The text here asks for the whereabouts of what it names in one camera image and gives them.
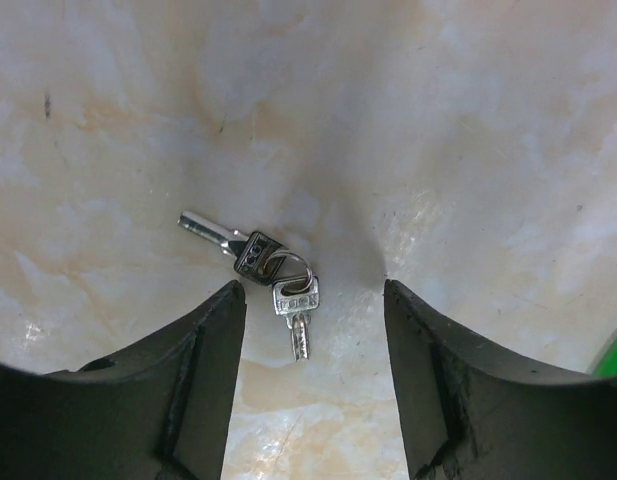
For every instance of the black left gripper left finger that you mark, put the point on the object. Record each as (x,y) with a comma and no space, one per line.
(159,408)

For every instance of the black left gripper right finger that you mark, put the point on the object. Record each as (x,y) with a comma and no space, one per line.
(470,408)

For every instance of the green cable lock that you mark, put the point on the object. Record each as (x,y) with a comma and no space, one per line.
(605,363)

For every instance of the small silver key pair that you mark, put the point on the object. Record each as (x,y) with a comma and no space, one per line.
(266,262)

